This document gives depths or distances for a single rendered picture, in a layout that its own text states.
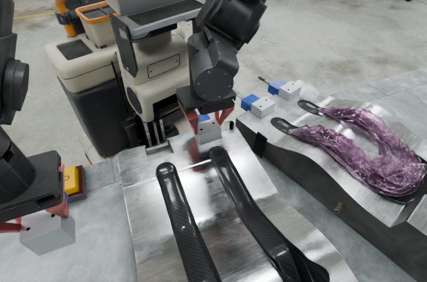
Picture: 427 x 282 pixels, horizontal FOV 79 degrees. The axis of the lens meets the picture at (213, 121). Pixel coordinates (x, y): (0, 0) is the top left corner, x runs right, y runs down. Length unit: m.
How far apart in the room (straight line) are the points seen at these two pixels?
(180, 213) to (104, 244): 0.17
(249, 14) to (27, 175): 0.35
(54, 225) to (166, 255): 0.16
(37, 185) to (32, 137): 1.80
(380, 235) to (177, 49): 0.72
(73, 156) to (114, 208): 1.31
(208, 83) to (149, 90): 0.51
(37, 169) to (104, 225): 0.25
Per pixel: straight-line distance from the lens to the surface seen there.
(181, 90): 0.50
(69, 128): 2.09
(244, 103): 0.68
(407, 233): 0.54
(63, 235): 0.44
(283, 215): 0.46
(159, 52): 0.87
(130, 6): 0.74
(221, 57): 0.36
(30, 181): 0.37
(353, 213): 0.58
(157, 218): 0.47
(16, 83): 0.27
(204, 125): 0.55
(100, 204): 0.62
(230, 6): 0.40
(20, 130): 2.26
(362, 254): 0.60
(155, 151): 0.58
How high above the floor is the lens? 1.30
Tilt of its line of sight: 44 degrees down
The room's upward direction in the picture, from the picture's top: straight up
